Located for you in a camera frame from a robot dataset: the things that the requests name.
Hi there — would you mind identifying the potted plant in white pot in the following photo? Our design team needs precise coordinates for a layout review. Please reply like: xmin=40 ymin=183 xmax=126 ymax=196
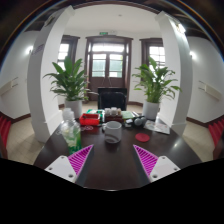
xmin=43 ymin=55 xmax=91 ymax=119
xmin=132 ymin=56 xmax=183 ymax=121

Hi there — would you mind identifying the dark grey round gadget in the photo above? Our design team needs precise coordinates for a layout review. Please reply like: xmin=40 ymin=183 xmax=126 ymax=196
xmin=132 ymin=115 xmax=148 ymax=127

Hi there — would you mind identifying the black chair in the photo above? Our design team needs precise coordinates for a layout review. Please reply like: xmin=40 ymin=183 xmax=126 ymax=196
xmin=97 ymin=86 xmax=128 ymax=111

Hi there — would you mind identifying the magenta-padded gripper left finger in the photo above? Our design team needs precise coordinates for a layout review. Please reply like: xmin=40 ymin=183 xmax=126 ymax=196
xmin=44 ymin=144 xmax=95 ymax=187

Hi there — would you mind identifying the flat round red coaster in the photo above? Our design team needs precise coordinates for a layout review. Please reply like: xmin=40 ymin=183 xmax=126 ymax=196
xmin=135 ymin=132 xmax=151 ymax=143

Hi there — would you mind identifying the white mug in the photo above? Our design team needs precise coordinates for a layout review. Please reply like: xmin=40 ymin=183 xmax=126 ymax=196
xmin=101 ymin=120 xmax=123 ymax=144

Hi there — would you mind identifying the brown wooden glazed door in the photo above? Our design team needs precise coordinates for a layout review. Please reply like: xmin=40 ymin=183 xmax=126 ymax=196
xmin=84 ymin=35 xmax=134 ymax=93

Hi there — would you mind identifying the clear green-labelled drink bottle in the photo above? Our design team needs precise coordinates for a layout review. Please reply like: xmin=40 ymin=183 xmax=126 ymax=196
xmin=60 ymin=107 xmax=83 ymax=155

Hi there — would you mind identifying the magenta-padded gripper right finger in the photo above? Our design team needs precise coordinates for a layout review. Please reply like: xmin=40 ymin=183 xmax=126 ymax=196
xmin=132 ymin=144 xmax=182 ymax=186

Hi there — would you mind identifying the flat green book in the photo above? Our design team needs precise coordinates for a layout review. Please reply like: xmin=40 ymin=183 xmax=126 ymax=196
xmin=120 ymin=110 xmax=135 ymax=120

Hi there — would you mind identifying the white printed paper sheet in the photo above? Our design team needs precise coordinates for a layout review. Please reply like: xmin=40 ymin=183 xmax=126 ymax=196
xmin=143 ymin=119 xmax=171 ymax=135

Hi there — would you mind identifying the red plastic box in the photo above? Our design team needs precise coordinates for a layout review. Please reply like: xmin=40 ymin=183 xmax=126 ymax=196
xmin=79 ymin=112 xmax=101 ymax=127

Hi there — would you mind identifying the white wall-mounted box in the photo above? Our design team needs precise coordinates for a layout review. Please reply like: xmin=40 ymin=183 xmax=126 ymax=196
xmin=0 ymin=77 xmax=19 ymax=97
xmin=198 ymin=80 xmax=223 ymax=102

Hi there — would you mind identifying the brown-framed window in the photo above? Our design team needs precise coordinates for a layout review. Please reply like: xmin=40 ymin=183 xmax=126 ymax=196
xmin=57 ymin=34 xmax=81 ymax=71
xmin=139 ymin=37 xmax=167 ymax=69

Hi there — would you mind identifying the green box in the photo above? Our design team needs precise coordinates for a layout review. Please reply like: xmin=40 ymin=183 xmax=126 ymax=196
xmin=87 ymin=108 xmax=105 ymax=116

